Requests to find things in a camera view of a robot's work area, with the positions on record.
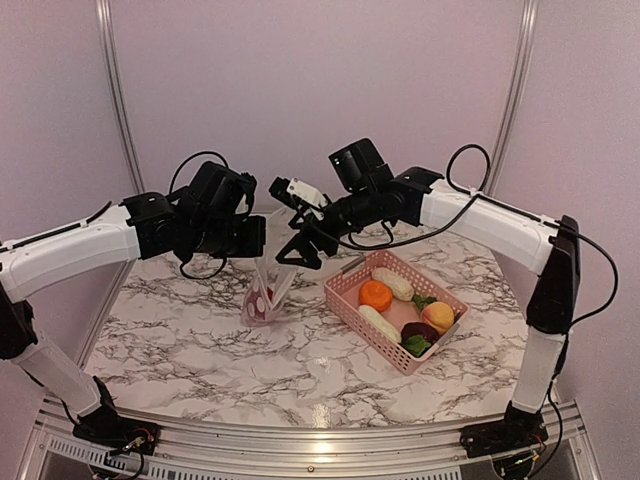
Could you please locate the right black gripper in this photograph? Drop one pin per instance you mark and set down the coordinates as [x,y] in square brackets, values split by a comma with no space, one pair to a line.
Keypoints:
[310,229]

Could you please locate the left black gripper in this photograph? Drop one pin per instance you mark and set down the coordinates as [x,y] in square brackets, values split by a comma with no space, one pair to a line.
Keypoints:
[254,244]

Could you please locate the clear polka dot zip bag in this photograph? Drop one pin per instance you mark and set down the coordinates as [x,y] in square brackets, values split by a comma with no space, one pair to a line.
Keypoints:
[268,273]

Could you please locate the orange knitted orange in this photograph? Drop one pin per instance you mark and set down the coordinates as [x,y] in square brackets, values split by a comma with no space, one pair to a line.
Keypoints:
[376,295]

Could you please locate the white knitted radish with leaves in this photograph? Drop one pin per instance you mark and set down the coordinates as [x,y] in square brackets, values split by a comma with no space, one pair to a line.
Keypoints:
[402,289]

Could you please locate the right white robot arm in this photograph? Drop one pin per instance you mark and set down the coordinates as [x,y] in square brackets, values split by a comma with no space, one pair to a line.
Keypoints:
[422,197]

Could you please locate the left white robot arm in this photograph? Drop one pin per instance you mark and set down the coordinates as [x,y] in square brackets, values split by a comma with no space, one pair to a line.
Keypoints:
[212,215]

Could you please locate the white knitted radish front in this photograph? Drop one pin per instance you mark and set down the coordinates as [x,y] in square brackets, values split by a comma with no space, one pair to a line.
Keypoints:
[375,319]

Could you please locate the dark maroon knitted beet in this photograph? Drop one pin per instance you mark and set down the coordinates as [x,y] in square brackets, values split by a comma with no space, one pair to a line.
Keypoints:
[424,330]

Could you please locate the peach knitted fruit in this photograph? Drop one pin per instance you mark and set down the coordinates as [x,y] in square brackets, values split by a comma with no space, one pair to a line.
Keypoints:
[439,315]

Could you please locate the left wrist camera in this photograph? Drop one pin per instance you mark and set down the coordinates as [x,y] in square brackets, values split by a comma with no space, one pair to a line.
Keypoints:
[248,184]

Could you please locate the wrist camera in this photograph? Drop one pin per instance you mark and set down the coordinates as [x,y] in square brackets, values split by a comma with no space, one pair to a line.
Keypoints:
[248,184]
[297,194]

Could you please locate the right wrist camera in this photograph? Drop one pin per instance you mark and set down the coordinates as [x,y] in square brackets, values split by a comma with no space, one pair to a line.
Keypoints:
[297,194]

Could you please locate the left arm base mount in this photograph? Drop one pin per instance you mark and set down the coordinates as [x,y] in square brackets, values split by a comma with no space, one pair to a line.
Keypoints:
[105,426]

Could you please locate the left aluminium frame post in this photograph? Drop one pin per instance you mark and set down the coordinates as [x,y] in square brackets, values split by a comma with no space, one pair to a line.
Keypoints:
[109,48]

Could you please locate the aluminium frame post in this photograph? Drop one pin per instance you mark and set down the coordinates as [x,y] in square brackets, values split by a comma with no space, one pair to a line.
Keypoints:
[515,92]
[109,48]

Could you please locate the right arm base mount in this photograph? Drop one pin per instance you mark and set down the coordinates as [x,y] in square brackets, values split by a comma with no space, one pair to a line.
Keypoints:
[518,428]

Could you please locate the front aluminium table rail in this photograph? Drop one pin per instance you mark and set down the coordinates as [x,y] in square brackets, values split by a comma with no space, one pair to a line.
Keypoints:
[193,449]

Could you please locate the right aluminium frame post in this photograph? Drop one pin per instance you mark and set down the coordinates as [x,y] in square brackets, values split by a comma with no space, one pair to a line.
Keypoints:
[515,92]

